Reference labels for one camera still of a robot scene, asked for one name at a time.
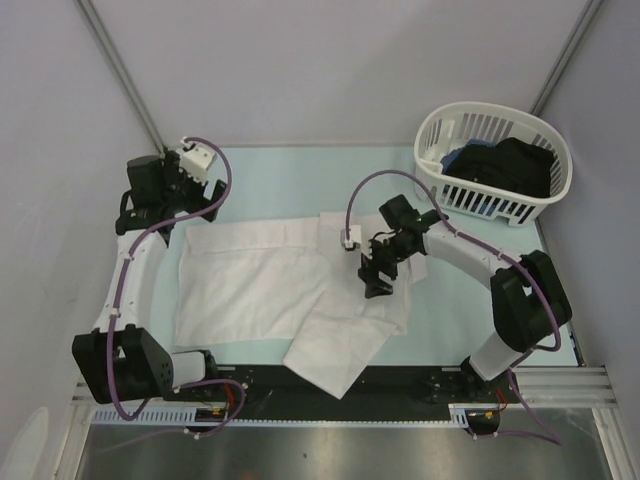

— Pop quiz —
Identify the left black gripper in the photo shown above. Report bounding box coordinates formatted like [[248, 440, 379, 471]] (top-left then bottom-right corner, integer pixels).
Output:
[[161, 151, 226, 222]]

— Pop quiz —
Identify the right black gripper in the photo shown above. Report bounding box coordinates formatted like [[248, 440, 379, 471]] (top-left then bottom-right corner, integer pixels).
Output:
[[359, 234, 417, 298]]

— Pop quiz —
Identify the white long sleeve shirt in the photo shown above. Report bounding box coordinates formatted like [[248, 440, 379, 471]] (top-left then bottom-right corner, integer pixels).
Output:
[[174, 212, 427, 399]]

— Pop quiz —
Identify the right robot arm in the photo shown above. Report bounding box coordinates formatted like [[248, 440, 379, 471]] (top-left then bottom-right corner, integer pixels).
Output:
[[358, 195, 573, 401]]

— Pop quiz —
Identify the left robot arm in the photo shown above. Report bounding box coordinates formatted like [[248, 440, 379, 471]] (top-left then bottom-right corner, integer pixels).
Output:
[[72, 143, 228, 404]]

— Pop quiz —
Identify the blue shirt in basket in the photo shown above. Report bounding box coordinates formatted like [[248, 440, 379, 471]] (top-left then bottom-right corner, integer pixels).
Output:
[[440, 139, 495, 174]]

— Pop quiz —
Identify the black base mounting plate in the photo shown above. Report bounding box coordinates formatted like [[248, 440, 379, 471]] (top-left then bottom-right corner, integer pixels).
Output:
[[163, 363, 519, 421]]

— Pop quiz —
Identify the white plastic laundry basket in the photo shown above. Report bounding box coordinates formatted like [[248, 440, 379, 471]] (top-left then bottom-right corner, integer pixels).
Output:
[[413, 101, 573, 227]]

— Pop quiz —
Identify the black shirt in basket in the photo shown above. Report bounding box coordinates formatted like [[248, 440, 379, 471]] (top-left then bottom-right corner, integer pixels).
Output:
[[444, 137, 555, 198]]

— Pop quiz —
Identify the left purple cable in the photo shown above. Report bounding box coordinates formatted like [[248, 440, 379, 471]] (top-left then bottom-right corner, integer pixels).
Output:
[[105, 135, 246, 441]]

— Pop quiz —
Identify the purple cable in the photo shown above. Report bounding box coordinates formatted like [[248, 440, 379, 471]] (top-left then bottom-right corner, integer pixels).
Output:
[[343, 169, 564, 446], [105, 135, 246, 441]]

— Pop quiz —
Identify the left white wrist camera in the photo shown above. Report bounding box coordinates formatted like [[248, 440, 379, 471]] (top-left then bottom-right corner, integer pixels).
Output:
[[177, 137, 217, 185]]

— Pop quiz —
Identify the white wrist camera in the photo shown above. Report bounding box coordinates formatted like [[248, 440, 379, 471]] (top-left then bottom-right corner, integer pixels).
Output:
[[177, 137, 217, 185], [340, 225, 362, 252]]

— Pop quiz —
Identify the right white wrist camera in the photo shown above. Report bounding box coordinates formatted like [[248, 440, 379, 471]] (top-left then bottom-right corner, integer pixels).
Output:
[[340, 225, 362, 252]]

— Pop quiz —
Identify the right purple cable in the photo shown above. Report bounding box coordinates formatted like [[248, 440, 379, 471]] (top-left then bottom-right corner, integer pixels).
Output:
[[343, 169, 564, 446]]

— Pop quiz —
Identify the left aluminium corner post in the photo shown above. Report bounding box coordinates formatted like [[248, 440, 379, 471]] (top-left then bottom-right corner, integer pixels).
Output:
[[74, 0, 166, 153]]

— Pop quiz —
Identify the aluminium corner post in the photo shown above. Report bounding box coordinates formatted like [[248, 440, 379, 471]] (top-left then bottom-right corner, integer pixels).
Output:
[[529, 0, 607, 116], [74, 0, 166, 153]]

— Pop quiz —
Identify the blue slotted cable duct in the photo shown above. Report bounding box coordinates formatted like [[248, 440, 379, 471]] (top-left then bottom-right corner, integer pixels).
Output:
[[92, 406, 197, 425]]

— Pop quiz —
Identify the aluminium frame rail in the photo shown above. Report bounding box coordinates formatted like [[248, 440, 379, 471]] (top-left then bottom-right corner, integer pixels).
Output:
[[71, 366, 617, 408]]

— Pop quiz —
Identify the right aluminium corner post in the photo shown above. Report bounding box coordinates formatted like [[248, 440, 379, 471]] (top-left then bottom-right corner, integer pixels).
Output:
[[529, 0, 607, 116]]

